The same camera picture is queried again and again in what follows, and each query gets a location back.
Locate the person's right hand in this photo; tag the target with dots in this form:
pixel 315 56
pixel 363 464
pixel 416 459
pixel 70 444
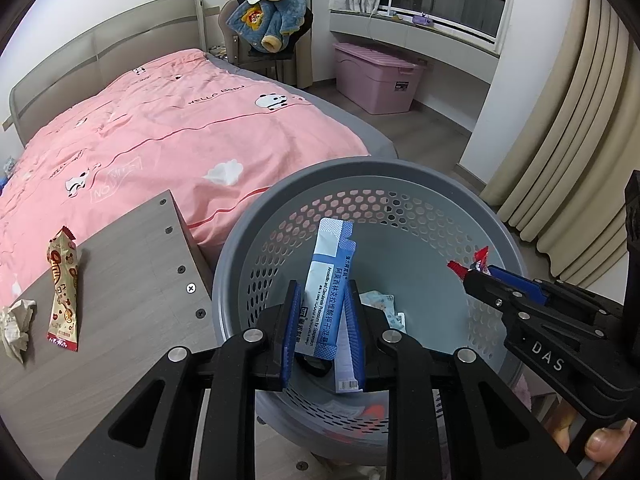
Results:
pixel 607 445

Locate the white curved window bench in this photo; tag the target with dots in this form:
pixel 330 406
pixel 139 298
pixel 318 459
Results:
pixel 425 40

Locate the grey perforated plastic basket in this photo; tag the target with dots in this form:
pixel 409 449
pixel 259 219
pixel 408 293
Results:
pixel 425 240

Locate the small purple toy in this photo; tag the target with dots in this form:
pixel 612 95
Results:
pixel 424 20

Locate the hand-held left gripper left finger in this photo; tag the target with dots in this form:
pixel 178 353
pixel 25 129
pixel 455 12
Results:
pixel 292 335

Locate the black garment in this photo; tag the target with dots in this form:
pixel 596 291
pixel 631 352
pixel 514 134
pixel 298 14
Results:
pixel 304 25

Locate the light blue printed packet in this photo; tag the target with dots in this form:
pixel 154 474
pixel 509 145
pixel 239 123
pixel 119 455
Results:
pixel 380 305

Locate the grey chair with clothes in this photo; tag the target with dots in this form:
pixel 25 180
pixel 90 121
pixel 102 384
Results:
pixel 227 15

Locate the grey bed headboard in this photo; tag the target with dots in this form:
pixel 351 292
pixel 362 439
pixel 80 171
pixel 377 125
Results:
pixel 75 55

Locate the red candy wrapper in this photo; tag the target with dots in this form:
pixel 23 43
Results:
pixel 477 260

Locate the crumpled white tissue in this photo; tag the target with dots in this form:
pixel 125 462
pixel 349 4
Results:
pixel 17 325

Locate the pink plastic storage box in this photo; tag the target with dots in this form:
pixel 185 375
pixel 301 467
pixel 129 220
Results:
pixel 375 85

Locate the beige snack wrapper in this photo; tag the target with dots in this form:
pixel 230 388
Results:
pixel 62 290

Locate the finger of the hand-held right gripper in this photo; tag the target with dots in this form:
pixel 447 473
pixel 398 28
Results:
pixel 520 282
pixel 495 295

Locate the blue white sachet packet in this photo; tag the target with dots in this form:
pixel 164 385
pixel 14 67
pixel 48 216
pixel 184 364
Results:
pixel 325 285

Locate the pink panda print blanket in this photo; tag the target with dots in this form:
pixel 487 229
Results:
pixel 150 135

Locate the blue fleece jacket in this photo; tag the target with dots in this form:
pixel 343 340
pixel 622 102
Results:
pixel 285 15

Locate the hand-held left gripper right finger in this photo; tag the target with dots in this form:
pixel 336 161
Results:
pixel 356 335

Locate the wooden table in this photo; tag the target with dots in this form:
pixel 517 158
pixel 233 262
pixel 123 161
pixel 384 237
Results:
pixel 125 310

